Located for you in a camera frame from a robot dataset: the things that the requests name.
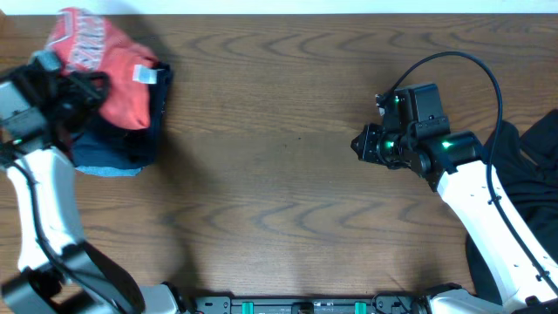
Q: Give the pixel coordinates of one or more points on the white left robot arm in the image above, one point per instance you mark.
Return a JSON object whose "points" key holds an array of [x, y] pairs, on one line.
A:
{"points": [[59, 270]]}

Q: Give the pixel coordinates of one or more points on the orange polo shirt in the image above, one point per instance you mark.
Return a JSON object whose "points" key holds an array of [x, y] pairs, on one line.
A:
{"points": [[86, 42]]}

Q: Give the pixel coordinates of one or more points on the black garment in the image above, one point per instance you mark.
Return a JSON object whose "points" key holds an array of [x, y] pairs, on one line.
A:
{"points": [[526, 165]]}

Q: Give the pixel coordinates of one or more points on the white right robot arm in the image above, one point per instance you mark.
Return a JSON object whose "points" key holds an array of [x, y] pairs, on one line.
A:
{"points": [[415, 134]]}

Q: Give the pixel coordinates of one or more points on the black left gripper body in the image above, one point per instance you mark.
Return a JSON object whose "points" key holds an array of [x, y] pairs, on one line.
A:
{"points": [[81, 87]]}

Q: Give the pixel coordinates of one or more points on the folded navy blue garment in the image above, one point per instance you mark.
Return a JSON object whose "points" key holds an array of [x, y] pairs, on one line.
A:
{"points": [[102, 144]]}

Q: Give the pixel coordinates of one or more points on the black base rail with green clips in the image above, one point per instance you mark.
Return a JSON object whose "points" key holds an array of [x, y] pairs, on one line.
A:
{"points": [[384, 303]]}

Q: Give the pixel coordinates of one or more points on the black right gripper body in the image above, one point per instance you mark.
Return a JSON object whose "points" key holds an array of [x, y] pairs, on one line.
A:
{"points": [[387, 146]]}

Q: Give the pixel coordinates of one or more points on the light blue folded garment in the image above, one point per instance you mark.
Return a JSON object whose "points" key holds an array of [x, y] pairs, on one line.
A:
{"points": [[109, 171]]}

